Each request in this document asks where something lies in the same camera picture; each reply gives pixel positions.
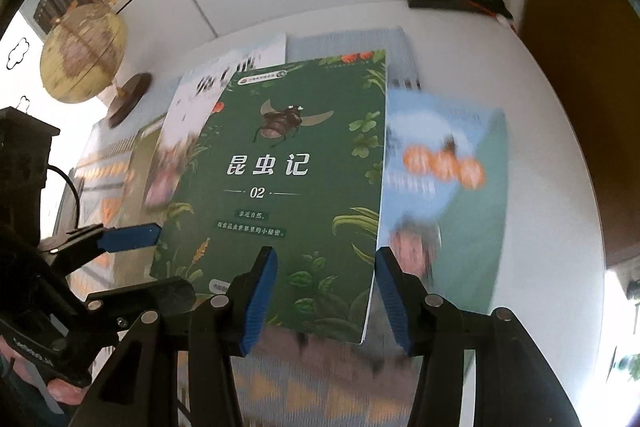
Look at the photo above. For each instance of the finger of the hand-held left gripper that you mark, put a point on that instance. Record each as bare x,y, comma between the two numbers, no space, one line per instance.
160,294
130,238

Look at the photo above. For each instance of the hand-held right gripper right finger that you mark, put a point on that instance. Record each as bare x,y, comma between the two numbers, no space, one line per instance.
395,302

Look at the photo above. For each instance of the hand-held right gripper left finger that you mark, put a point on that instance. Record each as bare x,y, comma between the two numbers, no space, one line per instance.
260,292

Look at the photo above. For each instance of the light blue book with two men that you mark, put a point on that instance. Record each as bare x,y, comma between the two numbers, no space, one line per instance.
450,217

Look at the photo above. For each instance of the green book with beetle picture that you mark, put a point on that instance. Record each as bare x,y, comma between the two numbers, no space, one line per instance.
300,147

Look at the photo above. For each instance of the white book with grass picture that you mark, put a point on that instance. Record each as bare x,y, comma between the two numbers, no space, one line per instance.
200,82

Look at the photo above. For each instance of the patterned blue and orange mat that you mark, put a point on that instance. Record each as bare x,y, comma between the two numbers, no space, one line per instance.
325,382

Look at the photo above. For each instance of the yellow desk globe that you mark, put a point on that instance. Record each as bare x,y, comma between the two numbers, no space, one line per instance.
80,52

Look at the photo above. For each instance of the small potted green plant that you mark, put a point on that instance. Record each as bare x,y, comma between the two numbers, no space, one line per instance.
631,364

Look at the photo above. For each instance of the black cloud wall sticker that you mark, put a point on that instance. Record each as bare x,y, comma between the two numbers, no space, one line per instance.
19,54

